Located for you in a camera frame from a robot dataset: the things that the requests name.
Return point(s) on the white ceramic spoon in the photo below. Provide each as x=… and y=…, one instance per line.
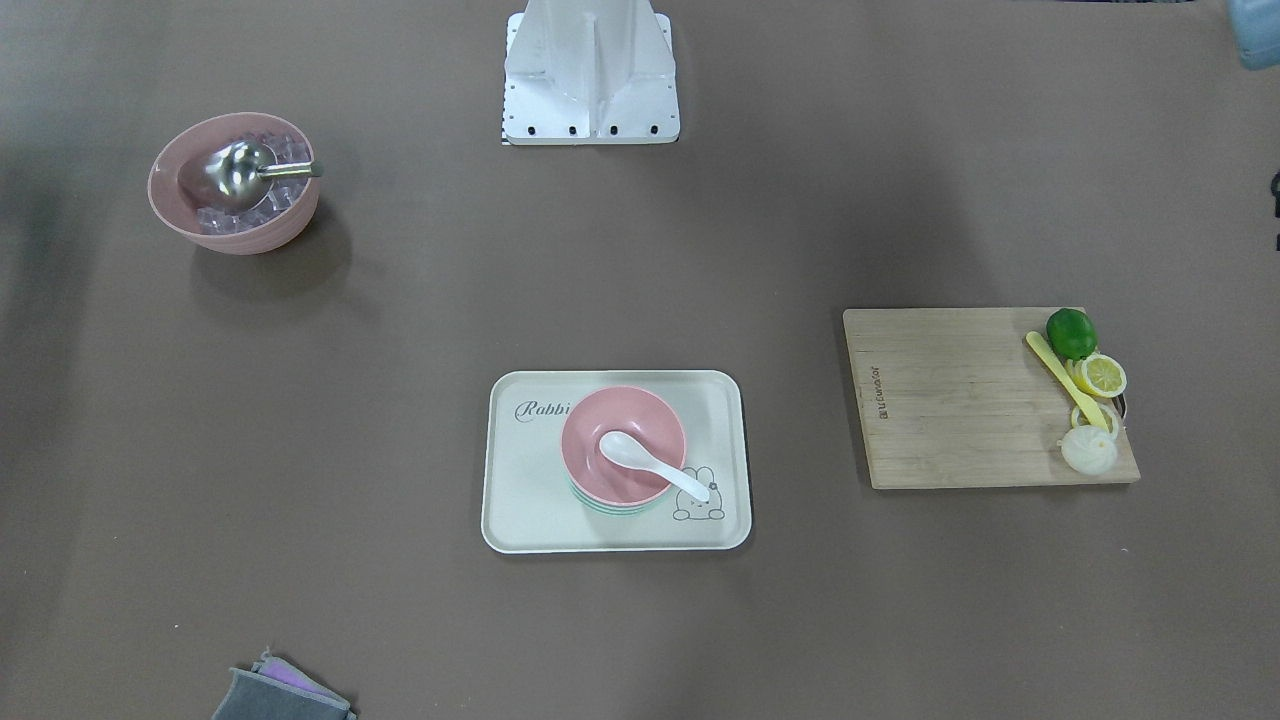
x=628, y=452

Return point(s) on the yellow plastic spoon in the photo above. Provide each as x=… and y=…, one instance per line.
x=1085, y=404

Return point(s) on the lemon ring slice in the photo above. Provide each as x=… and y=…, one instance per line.
x=1112, y=415

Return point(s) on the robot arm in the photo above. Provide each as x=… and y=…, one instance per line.
x=1255, y=28

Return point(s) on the grey purple cloth stack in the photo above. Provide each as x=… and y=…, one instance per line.
x=274, y=688

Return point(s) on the green bowl stack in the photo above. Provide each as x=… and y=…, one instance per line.
x=612, y=508

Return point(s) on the green lime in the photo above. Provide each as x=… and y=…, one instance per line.
x=1071, y=334

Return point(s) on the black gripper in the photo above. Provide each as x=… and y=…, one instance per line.
x=1276, y=194

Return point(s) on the small pink bowl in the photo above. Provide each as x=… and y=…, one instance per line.
x=635, y=411

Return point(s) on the large pink ice bowl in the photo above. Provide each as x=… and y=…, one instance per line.
x=278, y=218

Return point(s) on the metal ice scoop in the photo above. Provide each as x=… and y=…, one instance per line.
x=240, y=175

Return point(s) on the lemon half slice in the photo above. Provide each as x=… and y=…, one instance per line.
x=1099, y=375

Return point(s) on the bamboo cutting board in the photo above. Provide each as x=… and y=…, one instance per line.
x=952, y=397

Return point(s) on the cream rabbit tray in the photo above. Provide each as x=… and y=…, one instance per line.
x=527, y=508

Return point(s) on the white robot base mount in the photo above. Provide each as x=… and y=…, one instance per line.
x=589, y=73

